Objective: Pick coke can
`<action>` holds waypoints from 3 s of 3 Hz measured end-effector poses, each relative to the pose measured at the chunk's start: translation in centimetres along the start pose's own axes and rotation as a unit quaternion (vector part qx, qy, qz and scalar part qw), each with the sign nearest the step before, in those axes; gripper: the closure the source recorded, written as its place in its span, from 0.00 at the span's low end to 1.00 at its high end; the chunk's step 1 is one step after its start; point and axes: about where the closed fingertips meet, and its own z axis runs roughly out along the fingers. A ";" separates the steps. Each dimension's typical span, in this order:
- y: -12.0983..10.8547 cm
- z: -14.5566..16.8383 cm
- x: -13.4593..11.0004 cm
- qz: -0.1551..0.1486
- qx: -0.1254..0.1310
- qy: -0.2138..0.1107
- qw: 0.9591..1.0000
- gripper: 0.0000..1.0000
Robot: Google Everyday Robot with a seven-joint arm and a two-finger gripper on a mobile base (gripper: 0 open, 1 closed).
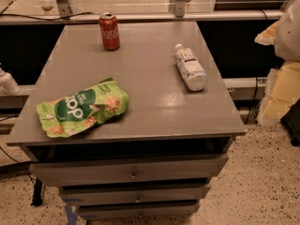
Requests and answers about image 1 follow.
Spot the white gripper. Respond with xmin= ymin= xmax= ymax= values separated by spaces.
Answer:
xmin=254 ymin=22 xmax=300 ymax=126

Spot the red coke can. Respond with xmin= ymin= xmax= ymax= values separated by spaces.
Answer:
xmin=98 ymin=12 xmax=120 ymax=51

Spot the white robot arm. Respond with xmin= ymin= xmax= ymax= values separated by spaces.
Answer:
xmin=254 ymin=0 xmax=300 ymax=126

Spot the white plastic bottle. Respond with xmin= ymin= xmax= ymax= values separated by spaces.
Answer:
xmin=175 ymin=44 xmax=207 ymax=92

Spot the grey drawer cabinet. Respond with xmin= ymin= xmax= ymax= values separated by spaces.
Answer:
xmin=6 ymin=21 xmax=248 ymax=221

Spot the bottom grey drawer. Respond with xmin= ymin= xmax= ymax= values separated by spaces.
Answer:
xmin=78 ymin=201 xmax=200 ymax=220

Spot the grey drawer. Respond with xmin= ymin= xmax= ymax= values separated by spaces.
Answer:
xmin=59 ymin=183 xmax=211 ymax=206
xmin=78 ymin=201 xmax=200 ymax=220
xmin=30 ymin=154 xmax=228 ymax=187

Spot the green snack bag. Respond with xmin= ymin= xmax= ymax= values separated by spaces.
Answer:
xmin=37 ymin=78 xmax=129 ymax=138

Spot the middle grey drawer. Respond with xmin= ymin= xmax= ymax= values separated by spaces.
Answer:
xmin=59 ymin=183 xmax=211 ymax=206

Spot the top grey drawer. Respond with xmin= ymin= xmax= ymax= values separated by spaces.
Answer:
xmin=30 ymin=154 xmax=228 ymax=187

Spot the black cable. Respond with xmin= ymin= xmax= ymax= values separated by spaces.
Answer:
xmin=0 ymin=10 xmax=95 ymax=22

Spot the grey metal rail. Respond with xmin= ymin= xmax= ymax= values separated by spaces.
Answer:
xmin=0 ymin=10 xmax=283 ymax=25

